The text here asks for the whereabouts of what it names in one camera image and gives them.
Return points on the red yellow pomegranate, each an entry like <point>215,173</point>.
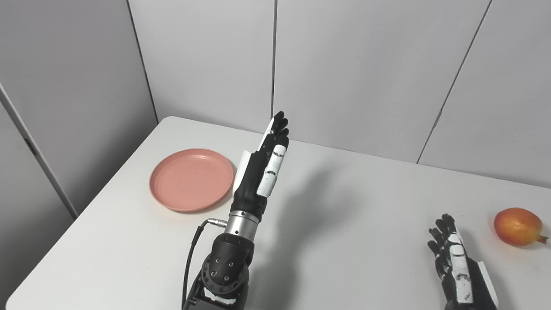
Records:
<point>516,226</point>

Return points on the pink round plate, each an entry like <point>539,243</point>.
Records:
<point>189,181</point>

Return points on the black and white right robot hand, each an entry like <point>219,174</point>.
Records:
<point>462,275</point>

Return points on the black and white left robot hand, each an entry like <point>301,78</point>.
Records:
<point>252,185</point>

